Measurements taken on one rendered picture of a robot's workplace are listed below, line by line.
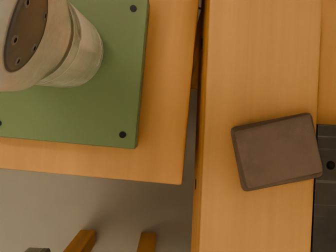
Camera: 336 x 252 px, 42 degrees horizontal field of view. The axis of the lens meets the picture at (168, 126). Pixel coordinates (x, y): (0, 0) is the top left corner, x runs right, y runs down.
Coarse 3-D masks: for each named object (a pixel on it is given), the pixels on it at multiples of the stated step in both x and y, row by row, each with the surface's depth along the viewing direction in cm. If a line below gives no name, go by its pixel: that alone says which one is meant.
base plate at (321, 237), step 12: (324, 132) 54; (324, 144) 54; (324, 156) 54; (324, 168) 54; (324, 180) 54; (324, 192) 54; (324, 204) 54; (312, 216) 54; (324, 216) 54; (312, 228) 54; (324, 228) 54; (312, 240) 54; (324, 240) 54
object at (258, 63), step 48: (240, 0) 54; (288, 0) 54; (240, 48) 54; (288, 48) 54; (240, 96) 54; (288, 96) 54; (240, 192) 54; (288, 192) 54; (192, 240) 65; (240, 240) 54; (288, 240) 54
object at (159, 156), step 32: (160, 0) 59; (192, 0) 59; (160, 32) 59; (192, 32) 59; (160, 64) 59; (192, 64) 59; (160, 96) 59; (160, 128) 59; (0, 160) 59; (32, 160) 59; (64, 160) 59; (96, 160) 59; (128, 160) 59; (160, 160) 59
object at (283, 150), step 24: (264, 120) 53; (288, 120) 51; (312, 120) 53; (240, 144) 51; (264, 144) 51; (288, 144) 51; (312, 144) 51; (240, 168) 52; (264, 168) 51; (288, 168) 51; (312, 168) 51
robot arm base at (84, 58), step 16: (80, 16) 43; (80, 32) 40; (96, 32) 51; (80, 48) 41; (96, 48) 49; (64, 64) 39; (80, 64) 44; (96, 64) 52; (48, 80) 40; (64, 80) 45; (80, 80) 51
